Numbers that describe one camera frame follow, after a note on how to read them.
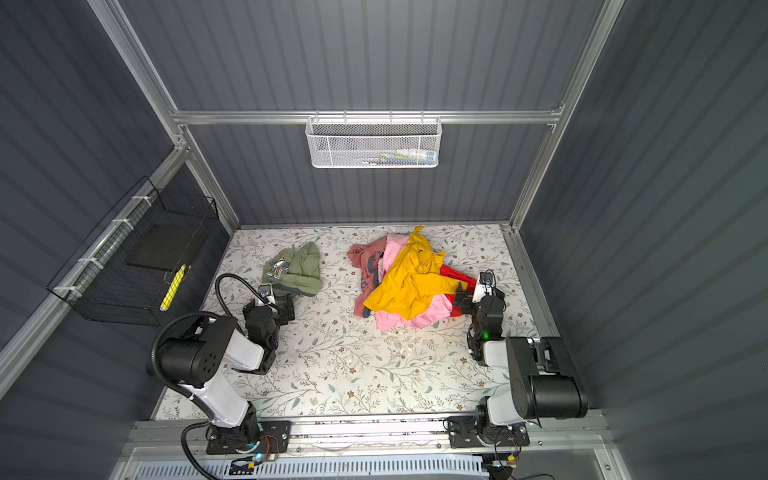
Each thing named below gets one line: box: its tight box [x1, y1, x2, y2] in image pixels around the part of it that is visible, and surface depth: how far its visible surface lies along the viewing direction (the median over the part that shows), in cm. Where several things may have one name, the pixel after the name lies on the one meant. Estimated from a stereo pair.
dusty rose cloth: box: [347, 236, 387, 318], surface depth 101 cm
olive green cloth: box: [262, 241, 321, 298], surface depth 99 cm
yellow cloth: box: [364, 225, 468, 321], surface depth 91 cm
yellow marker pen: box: [159, 264, 186, 311], surface depth 70 cm
